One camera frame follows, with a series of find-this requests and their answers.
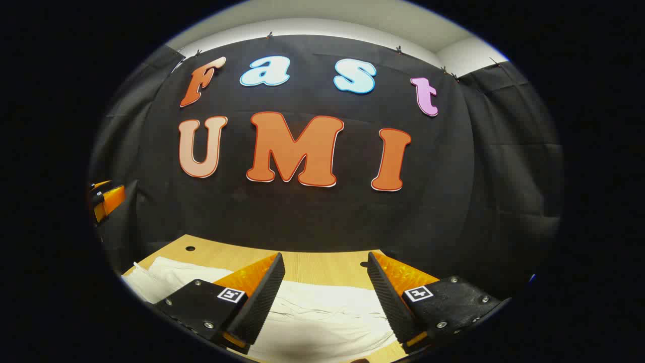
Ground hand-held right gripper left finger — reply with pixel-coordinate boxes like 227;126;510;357
154;252;286;354

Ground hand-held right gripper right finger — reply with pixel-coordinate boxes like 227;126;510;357
366;251;504;356

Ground white jeans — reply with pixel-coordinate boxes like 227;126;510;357
121;256;400;363

